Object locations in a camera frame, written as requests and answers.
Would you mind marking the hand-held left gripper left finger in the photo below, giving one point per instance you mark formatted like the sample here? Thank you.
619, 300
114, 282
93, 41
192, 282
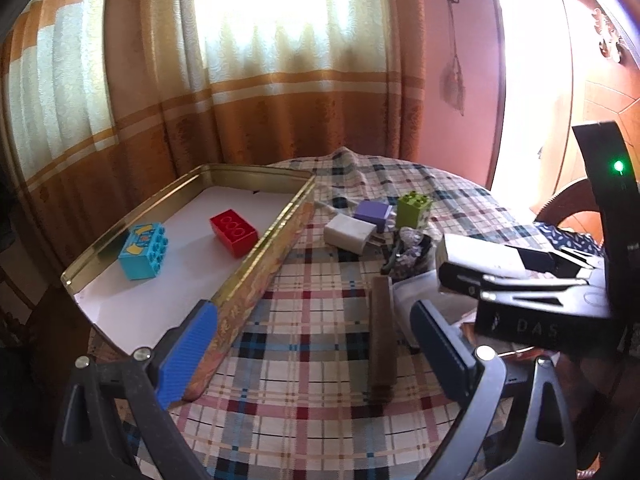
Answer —
187, 355

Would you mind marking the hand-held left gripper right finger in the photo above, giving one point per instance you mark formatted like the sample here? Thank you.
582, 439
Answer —
440, 355

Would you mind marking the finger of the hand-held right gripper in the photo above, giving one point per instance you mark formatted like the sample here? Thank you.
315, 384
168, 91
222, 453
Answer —
540, 260
460, 280

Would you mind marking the black and silver item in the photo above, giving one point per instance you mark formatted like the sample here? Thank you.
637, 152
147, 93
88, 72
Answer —
407, 255

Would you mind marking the long brown bar box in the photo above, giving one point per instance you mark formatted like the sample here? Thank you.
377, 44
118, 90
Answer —
382, 340

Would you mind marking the golden tin box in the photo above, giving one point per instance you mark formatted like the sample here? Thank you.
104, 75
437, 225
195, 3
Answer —
240, 300

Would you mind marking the white charger plug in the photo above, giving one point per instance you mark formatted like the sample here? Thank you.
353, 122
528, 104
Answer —
347, 234

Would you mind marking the blue patterned cushion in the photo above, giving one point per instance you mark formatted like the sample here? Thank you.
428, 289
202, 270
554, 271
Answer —
570, 240

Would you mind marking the wooden chair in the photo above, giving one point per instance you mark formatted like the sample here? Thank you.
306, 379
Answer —
565, 205

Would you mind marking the green toy brick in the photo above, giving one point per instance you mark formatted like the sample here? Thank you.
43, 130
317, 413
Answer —
412, 210

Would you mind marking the purple charger plug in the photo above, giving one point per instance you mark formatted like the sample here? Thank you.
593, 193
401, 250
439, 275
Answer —
371, 212

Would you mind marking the blue toy brick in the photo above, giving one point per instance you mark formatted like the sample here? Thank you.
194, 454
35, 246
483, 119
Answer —
142, 252

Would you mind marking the plaid tablecloth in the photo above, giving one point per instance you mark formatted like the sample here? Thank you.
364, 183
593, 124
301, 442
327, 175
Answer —
310, 350

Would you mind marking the red toy brick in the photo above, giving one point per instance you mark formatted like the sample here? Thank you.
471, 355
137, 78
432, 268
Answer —
234, 232

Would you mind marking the wooden wardrobe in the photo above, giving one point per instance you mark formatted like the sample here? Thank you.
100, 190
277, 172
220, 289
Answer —
585, 85

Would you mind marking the orange and cream curtain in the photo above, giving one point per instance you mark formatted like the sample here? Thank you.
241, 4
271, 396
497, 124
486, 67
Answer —
250, 85

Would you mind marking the hanging wall ornament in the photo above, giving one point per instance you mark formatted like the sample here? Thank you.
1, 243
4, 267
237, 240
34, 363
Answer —
452, 75

